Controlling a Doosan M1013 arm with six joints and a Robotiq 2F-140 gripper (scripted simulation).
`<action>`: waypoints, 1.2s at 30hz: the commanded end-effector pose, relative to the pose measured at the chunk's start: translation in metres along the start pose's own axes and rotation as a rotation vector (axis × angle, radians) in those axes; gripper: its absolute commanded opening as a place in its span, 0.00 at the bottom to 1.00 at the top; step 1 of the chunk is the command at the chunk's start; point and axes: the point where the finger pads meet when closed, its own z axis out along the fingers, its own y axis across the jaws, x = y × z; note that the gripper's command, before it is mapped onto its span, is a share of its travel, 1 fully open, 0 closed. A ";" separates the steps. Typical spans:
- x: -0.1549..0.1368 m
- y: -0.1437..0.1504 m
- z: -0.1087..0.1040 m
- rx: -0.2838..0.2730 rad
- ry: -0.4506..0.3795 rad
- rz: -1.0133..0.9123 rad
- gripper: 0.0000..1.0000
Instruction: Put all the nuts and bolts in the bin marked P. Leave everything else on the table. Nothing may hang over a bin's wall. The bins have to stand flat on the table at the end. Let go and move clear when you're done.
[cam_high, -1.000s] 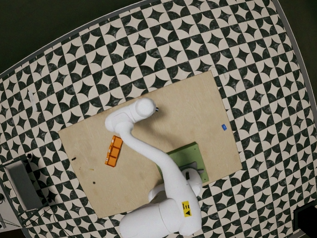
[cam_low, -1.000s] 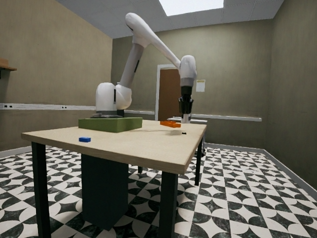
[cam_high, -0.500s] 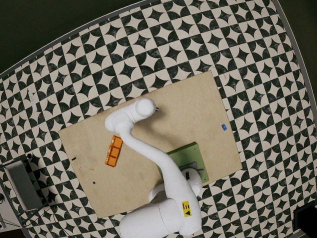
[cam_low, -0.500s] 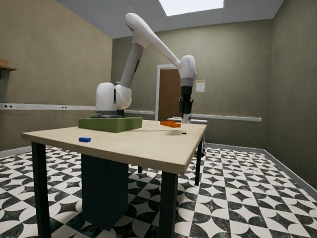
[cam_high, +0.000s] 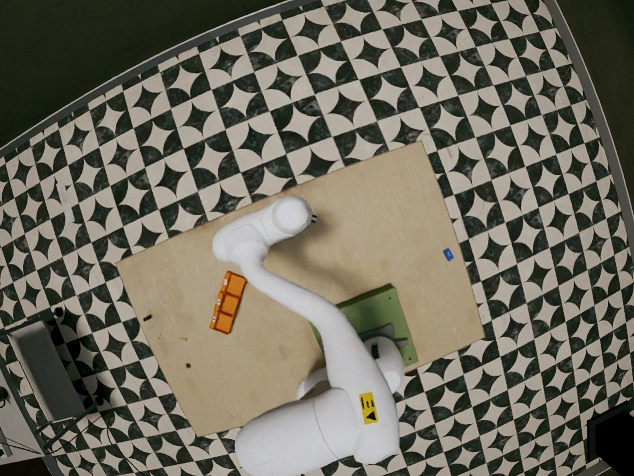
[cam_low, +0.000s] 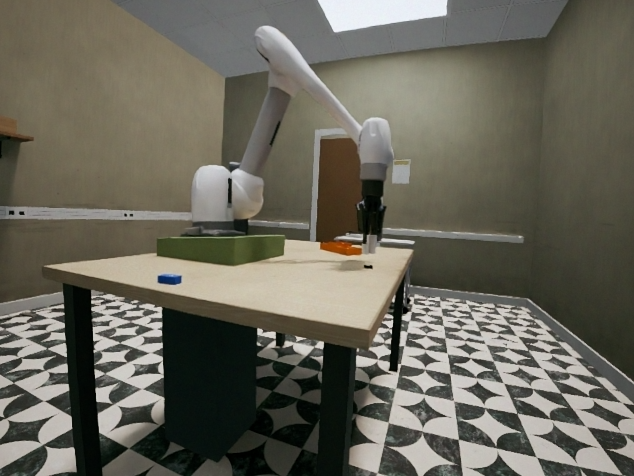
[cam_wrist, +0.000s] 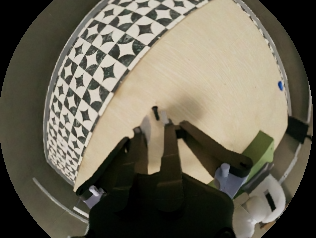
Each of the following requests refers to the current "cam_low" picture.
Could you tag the orange rack of bins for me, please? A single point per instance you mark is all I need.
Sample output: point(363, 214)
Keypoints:
point(341, 248)

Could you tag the small blue block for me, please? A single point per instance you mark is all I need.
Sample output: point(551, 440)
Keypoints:
point(170, 279)

